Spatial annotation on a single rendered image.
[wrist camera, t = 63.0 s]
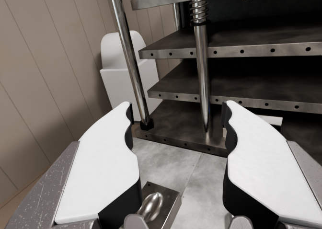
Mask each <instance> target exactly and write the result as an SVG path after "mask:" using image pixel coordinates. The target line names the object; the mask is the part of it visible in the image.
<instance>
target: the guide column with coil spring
mask: <svg viewBox="0 0 322 229"><path fill-rule="evenodd" d="M192 1H195V0H192ZM205 3H206V0H204V1H201V2H197V3H194V4H192V6H193V7H196V6H200V5H203V4H205ZM203 10H206V6H205V7H202V8H198V9H195V10H193V13H196V12H199V11H203ZM205 15H207V13H206V12H205V13H201V14H198V15H194V16H193V18H194V19H195V18H199V17H203V16H205ZM206 20H207V18H204V19H201V20H197V21H194V23H200V22H205V21H206ZM194 31H195V47H196V59H197V71H198V83H199V95H200V107H201V119H202V131H203V137H204V138H211V137H212V117H211V98H210V78H209V60H208V40H207V25H202V26H194Z"/></svg>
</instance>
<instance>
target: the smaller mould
mask: <svg viewBox="0 0 322 229"><path fill-rule="evenodd" d="M142 197H143V202H142V206H141V208H140V209H139V210H138V211H137V212H136V213H135V214H140V215H142V217H143V218H144V220H145V222H146V224H147V226H148V227H149V229H170V228H171V226H172V224H173V222H174V220H175V217H176V215H177V213H178V211H179V209H180V206H181V204H182V201H181V196H180V192H178V191H175V190H172V189H169V188H167V187H164V186H161V185H158V184H155V183H152V182H149V181H147V182H146V184H145V185H144V187H143V188H142Z"/></svg>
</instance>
